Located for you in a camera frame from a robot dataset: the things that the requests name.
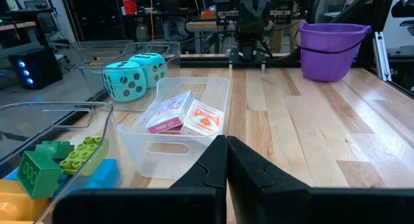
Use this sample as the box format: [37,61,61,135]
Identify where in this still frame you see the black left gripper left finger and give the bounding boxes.
[53,135,228,224]

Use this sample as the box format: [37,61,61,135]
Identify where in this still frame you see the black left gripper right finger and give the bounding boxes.
[226,135,414,224]

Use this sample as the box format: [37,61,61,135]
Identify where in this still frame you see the large blue toy block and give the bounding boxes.
[66,158,122,190]

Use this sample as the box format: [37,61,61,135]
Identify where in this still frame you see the playing card box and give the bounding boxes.
[179,99,225,138]
[144,89,196,135]

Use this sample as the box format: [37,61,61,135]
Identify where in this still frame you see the lime green studded brick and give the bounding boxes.
[59,136,110,177]

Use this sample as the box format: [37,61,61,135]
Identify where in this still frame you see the large yellow two-stud block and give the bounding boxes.
[0,178,52,222]

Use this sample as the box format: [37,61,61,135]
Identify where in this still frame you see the small blue toy block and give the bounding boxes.
[3,167,21,181]

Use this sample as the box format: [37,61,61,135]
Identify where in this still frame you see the small clear plastic box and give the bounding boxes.
[116,76,232,180]

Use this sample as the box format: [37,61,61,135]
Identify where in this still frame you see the wooden background table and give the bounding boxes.
[185,19,274,54]

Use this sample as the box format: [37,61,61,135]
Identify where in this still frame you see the white office chair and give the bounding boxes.
[312,0,345,25]

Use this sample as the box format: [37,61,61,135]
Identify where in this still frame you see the purple plastic bucket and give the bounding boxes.
[296,21,373,84]

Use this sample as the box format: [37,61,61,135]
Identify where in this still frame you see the clear plastic bin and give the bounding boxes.
[0,101,123,224]
[76,41,182,113]

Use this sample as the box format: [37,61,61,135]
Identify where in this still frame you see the teal foam die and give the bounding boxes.
[128,52,169,89]
[102,60,148,104]

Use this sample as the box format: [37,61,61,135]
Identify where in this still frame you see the red container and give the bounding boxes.
[122,0,138,16]

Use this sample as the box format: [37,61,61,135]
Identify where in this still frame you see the computer tower blue lights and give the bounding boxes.
[8,47,65,91]

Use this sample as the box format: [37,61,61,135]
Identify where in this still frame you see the black office chair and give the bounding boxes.
[36,12,71,65]

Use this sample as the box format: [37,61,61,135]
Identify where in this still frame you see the wooden desk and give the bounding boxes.
[0,21,37,46]

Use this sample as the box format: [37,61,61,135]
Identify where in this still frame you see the yellow hanging cord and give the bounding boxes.
[148,0,156,43]
[60,0,81,45]

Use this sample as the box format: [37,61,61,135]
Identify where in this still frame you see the yellow floor cable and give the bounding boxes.
[88,50,127,67]

